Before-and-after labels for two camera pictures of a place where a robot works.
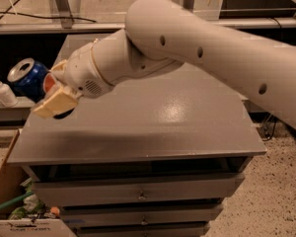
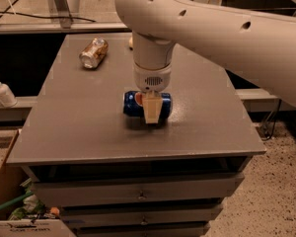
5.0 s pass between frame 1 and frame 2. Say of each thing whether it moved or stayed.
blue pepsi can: moved
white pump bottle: stayed
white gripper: moved
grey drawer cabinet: stayed
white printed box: stayed
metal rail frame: stayed
